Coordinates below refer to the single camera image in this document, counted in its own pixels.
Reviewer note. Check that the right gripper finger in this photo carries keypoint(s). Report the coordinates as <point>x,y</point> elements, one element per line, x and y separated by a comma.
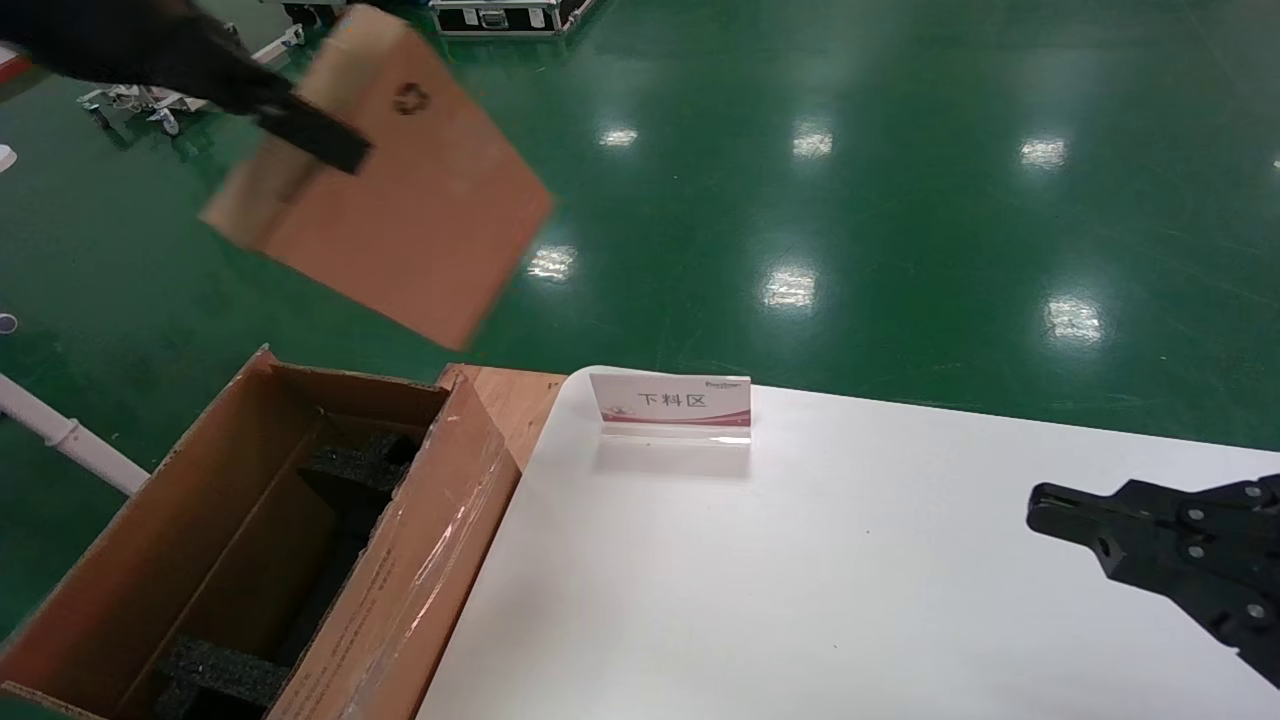
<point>1200,580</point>
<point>1160,505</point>

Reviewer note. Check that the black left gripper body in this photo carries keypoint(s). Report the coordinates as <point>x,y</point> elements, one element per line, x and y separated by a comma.
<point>130,45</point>

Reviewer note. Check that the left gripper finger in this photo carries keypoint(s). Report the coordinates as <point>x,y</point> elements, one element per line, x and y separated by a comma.
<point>320,135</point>

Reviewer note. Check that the small cardboard box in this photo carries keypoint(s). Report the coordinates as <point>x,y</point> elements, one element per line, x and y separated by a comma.
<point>420,220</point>

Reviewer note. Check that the large cardboard box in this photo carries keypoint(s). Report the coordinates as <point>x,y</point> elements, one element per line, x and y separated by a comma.
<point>430,560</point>

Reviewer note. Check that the aluminium flight case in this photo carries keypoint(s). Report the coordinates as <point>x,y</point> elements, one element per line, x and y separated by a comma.
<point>500,15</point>

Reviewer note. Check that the black foam insert block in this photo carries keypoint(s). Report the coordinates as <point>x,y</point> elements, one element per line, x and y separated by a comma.
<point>220,675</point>
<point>360,460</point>

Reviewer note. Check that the white pipe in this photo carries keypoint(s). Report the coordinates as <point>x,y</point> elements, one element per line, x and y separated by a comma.
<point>70,435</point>

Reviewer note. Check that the acrylic table sign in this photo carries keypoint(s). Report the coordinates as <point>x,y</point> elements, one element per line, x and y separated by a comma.
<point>670,400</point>

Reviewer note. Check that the white wheeled stand frame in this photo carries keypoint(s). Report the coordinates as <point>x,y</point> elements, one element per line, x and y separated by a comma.
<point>150,105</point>

